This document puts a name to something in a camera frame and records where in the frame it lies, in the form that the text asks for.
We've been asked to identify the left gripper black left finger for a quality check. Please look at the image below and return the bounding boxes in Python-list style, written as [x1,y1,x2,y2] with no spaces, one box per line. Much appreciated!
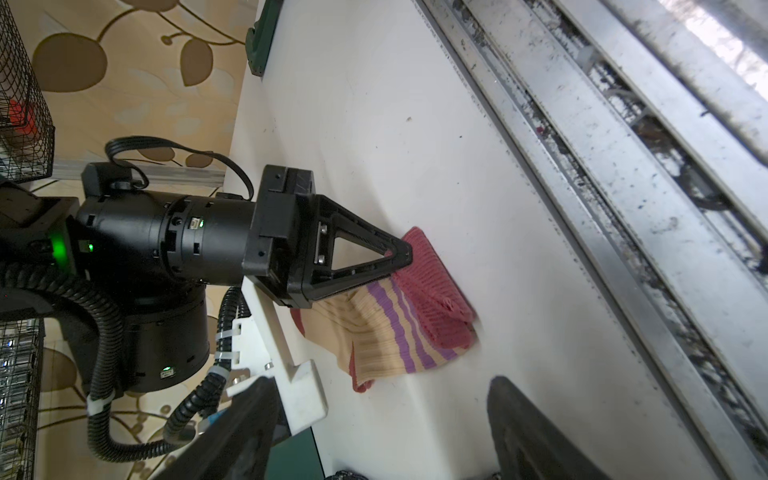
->
[158,377,281,480]

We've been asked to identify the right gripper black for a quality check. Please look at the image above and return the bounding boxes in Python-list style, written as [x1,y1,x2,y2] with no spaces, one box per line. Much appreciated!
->
[242,165,413,308]

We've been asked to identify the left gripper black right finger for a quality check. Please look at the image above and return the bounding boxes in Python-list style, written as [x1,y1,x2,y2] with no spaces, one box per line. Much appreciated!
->
[486,376,608,479]

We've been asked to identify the beige sock maroon purple stripes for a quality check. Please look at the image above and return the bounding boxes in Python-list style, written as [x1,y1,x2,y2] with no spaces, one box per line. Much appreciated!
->
[290,227,475,393]

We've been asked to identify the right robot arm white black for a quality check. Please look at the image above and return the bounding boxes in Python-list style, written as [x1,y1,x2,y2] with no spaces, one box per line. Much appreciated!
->
[1,136,413,463]

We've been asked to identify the red lidded container in basket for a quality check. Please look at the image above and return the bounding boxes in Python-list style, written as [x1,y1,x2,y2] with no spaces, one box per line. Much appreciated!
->
[8,99,38,137]

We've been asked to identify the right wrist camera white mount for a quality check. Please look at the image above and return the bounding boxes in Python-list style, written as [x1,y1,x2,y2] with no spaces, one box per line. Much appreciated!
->
[226,278,328,435]

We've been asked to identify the black wire basket back wall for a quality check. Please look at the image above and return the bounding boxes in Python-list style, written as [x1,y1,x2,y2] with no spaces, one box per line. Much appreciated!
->
[1,318,44,480]

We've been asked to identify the black wire basket wall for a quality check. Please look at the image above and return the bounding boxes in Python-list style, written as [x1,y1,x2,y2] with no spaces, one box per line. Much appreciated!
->
[1,1,55,183]
[1,318,44,480]

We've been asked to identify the black wire basket right wall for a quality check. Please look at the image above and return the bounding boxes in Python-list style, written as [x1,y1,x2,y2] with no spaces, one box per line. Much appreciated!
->
[1,1,55,183]

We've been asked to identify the aluminium front rail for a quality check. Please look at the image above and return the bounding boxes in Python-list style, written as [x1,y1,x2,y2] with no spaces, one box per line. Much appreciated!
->
[420,1,767,479]

